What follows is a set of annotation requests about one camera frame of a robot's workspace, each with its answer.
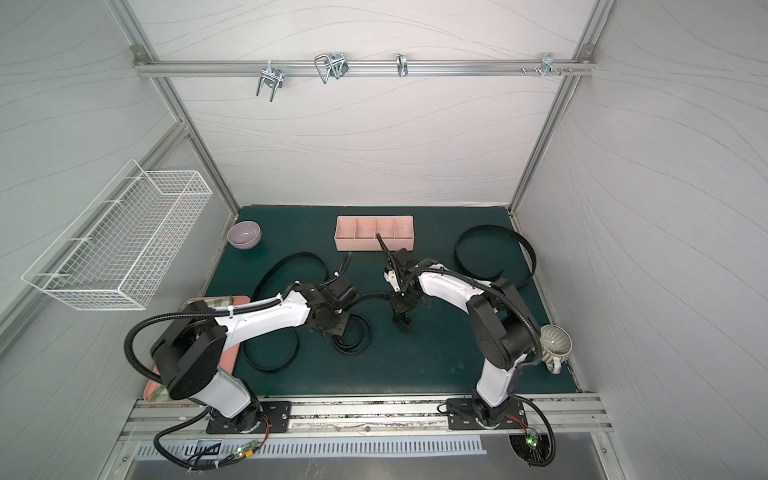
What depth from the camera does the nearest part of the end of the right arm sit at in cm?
69

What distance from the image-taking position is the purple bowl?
106cm

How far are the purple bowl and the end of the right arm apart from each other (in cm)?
52
